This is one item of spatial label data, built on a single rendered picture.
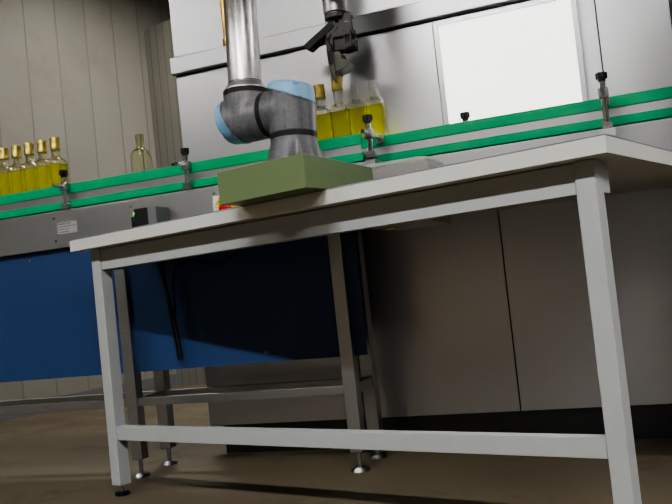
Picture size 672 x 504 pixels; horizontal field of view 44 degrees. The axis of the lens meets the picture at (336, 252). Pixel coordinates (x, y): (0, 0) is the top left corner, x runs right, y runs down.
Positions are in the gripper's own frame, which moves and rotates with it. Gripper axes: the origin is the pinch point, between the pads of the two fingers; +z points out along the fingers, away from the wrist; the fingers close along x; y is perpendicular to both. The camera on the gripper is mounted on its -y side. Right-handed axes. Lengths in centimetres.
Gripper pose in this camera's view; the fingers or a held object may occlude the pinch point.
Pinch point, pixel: (336, 80)
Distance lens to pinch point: 261.5
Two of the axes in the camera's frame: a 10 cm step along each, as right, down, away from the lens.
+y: 9.4, -1.1, -3.3
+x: 3.3, 0.1, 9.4
